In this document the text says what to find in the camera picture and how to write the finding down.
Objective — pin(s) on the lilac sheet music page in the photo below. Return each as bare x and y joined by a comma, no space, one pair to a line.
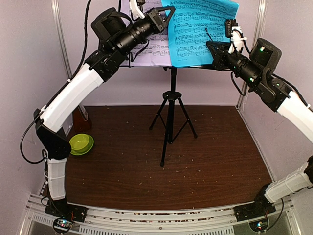
157,51

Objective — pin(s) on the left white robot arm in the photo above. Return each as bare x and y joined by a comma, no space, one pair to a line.
116,41

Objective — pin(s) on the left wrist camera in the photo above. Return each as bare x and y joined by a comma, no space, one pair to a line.
136,8

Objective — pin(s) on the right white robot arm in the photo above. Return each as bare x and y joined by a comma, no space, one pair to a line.
281,97

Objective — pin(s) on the black music stand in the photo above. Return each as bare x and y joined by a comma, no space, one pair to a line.
167,110

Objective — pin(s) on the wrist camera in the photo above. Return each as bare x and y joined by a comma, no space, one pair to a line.
136,8
234,32

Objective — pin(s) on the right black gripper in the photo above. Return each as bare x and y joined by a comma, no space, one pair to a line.
218,55

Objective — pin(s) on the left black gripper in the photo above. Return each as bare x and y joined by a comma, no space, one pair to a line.
157,19

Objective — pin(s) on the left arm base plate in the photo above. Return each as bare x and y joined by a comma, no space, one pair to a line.
70,212

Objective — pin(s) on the brown wooden metronome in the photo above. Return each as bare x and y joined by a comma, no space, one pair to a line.
81,121

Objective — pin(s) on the blue sheet music page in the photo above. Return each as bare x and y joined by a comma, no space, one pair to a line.
193,23

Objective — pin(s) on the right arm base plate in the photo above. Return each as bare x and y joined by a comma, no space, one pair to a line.
252,211

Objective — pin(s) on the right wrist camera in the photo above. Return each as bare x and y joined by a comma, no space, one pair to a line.
234,32

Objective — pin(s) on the aluminium front rail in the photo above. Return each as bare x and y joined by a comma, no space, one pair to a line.
207,221

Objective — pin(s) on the green bowl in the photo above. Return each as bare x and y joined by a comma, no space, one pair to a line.
81,144

